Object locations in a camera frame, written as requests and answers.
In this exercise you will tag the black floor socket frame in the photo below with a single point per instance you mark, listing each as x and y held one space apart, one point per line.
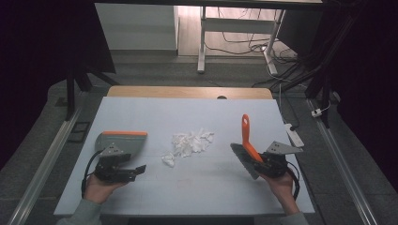
79 132

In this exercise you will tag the white plug adapter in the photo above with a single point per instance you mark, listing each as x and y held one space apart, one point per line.
316 112

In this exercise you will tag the person's right hand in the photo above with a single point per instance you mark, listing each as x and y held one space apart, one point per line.
280 189

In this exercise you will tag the person's left hand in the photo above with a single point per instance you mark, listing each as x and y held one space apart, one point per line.
98 190

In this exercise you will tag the white cabinet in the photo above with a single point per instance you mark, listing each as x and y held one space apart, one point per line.
137 26

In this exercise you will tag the aluminium rail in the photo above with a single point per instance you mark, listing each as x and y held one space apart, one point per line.
40 168
344 168

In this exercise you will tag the white board table cover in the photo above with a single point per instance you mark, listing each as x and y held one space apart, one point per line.
194 187

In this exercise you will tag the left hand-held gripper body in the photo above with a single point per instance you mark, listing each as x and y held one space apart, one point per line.
109 170

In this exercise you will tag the pile of white paper scraps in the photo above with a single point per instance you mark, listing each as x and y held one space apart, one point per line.
191 143

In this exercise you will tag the black stand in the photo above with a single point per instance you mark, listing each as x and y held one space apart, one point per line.
325 84
71 90

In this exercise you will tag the white desk frame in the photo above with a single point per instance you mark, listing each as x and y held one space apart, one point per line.
237 25

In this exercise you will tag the grey dustpan with orange edge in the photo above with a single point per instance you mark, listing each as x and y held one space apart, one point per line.
130 142

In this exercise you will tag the white power strip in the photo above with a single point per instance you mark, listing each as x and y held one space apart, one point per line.
294 135

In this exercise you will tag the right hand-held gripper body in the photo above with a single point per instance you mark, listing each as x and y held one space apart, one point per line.
277 159

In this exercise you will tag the wooden table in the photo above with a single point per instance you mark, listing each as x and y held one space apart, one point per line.
187 92

